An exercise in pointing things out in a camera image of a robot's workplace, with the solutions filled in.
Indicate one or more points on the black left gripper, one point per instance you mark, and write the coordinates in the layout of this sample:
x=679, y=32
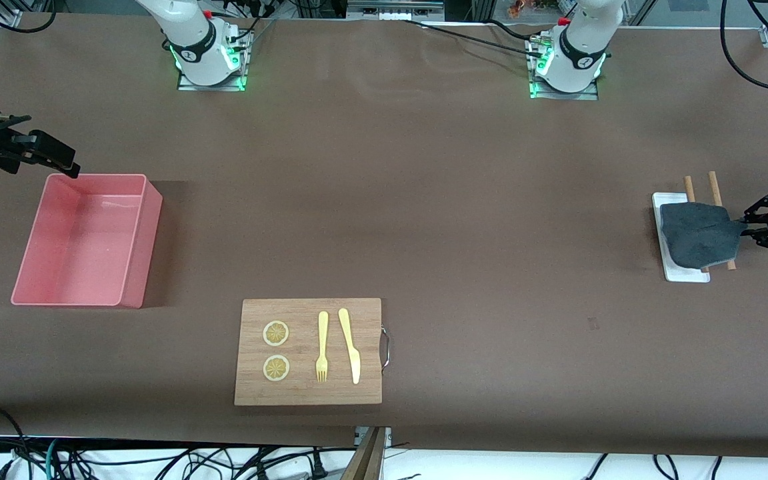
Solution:
x=766, y=220

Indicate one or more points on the dark grey cloth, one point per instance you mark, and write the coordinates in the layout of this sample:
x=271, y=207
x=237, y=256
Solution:
x=697, y=233

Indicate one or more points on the pink plastic bin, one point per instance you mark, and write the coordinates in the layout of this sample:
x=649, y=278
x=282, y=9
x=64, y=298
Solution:
x=84, y=246

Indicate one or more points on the white rectangular tray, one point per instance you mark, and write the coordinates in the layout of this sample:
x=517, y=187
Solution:
x=687, y=274

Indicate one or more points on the lemon slice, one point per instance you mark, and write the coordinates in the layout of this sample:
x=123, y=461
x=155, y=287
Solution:
x=276, y=368
x=276, y=333

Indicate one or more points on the yellow fork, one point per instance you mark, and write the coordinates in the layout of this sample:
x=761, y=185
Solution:
x=322, y=333

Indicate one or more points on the wooden cutting board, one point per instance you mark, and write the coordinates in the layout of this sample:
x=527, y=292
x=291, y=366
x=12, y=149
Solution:
x=304, y=393

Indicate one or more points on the yellow knife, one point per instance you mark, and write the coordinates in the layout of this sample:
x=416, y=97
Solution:
x=352, y=353

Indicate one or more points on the metal device box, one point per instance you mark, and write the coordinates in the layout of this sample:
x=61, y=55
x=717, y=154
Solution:
x=394, y=10

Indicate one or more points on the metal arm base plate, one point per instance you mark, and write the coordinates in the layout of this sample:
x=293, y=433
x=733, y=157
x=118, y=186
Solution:
x=214, y=87
x=587, y=95

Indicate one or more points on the small metal bracket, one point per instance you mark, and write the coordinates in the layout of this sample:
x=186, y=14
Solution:
x=388, y=436

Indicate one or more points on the wooden post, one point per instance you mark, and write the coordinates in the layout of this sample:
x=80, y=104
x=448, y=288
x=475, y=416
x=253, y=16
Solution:
x=365, y=463

